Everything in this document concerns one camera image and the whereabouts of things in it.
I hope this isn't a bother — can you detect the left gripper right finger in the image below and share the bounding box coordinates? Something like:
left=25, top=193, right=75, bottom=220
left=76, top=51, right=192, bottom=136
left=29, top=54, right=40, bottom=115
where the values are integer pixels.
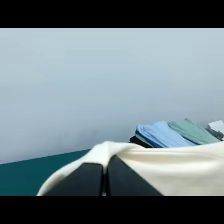
left=107, top=154, right=164, bottom=197

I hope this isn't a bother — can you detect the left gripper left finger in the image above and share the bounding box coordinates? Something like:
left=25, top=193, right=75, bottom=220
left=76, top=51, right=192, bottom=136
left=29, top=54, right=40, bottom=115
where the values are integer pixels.
left=44, top=162, right=104, bottom=197

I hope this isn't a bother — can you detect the cream garment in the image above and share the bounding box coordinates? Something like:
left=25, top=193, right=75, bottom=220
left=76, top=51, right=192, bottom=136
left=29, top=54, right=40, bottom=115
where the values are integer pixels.
left=36, top=140, right=224, bottom=197

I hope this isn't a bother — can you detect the black garment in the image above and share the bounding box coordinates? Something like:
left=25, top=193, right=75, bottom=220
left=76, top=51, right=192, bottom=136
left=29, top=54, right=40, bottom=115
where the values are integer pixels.
left=128, top=135, right=154, bottom=149

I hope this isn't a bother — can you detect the light blue garment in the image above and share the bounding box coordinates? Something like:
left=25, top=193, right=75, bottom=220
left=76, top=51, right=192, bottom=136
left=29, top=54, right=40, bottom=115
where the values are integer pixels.
left=134, top=120, right=197, bottom=149

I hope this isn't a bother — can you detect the green garment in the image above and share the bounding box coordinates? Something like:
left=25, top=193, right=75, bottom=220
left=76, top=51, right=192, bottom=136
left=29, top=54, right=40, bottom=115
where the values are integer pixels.
left=167, top=117, right=222, bottom=146

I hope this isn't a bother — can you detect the white garment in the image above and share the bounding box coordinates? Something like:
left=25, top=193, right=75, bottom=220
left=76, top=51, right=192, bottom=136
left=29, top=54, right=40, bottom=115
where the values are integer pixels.
left=206, top=119, right=224, bottom=140

